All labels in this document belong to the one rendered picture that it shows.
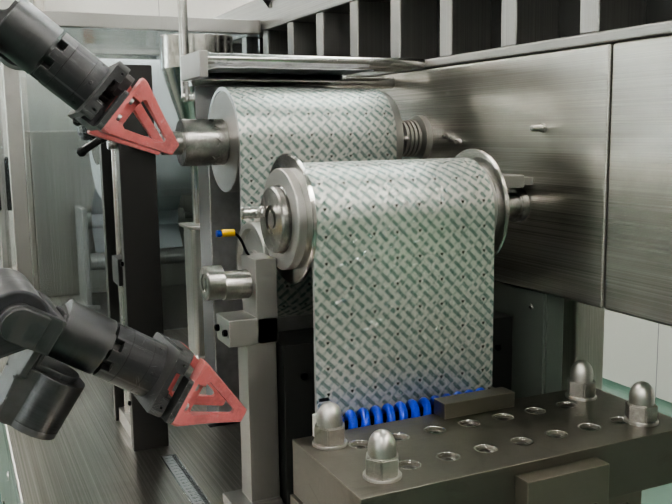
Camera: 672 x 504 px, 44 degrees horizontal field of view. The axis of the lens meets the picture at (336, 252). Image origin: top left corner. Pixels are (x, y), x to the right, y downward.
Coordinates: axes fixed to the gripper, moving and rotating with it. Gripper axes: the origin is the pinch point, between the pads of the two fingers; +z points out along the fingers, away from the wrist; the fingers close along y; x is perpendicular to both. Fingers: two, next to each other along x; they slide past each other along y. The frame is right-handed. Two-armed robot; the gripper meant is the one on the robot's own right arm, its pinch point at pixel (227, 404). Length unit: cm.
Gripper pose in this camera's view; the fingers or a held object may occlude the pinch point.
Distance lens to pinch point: 89.3
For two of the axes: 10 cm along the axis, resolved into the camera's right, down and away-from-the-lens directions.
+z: 7.8, 4.6, 4.3
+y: 4.3, 1.2, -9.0
